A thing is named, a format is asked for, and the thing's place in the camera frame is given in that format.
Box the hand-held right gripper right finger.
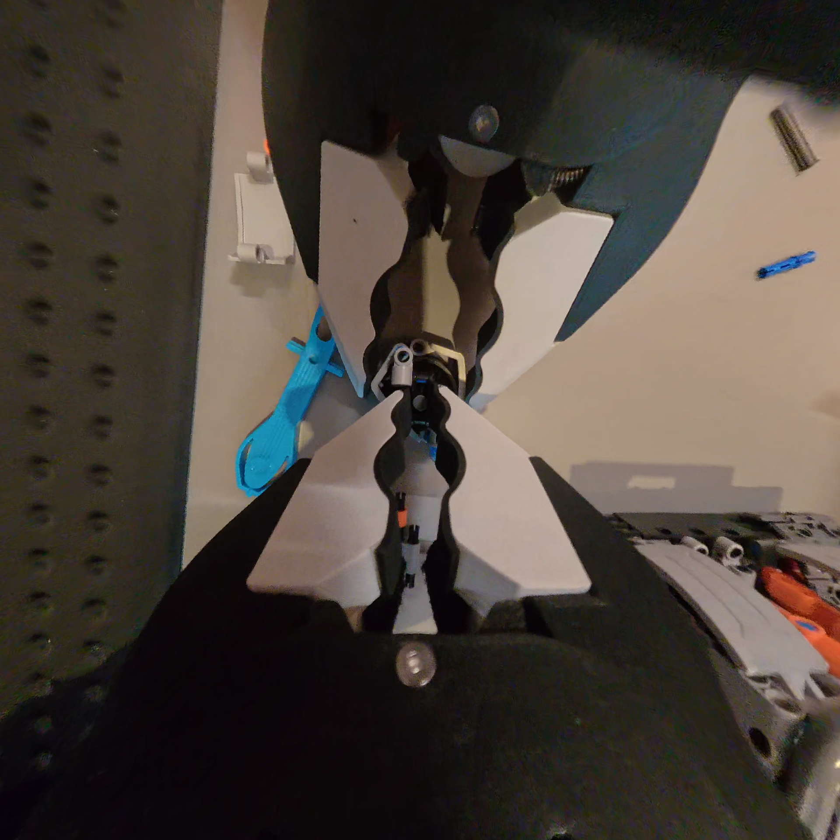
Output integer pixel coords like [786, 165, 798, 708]
[427, 394, 589, 618]

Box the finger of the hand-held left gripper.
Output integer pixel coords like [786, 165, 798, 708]
[319, 141, 427, 399]
[460, 197, 618, 401]

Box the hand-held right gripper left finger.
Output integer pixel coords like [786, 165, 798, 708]
[247, 392, 418, 611]

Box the grey toy wheel frame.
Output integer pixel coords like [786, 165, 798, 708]
[365, 335, 468, 454]

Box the blue toy wrench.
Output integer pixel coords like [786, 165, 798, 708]
[234, 305, 345, 497]

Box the small grey orange toy part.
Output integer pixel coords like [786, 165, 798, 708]
[394, 489, 429, 592]

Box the small black toy pin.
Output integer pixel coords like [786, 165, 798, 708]
[771, 105, 817, 172]

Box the small blue toy pin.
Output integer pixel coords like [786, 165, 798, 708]
[756, 252, 817, 279]

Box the grey orange tracked toy robot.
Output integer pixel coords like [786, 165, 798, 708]
[607, 510, 840, 840]

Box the black perforated mat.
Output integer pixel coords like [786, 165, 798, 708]
[0, 0, 227, 716]

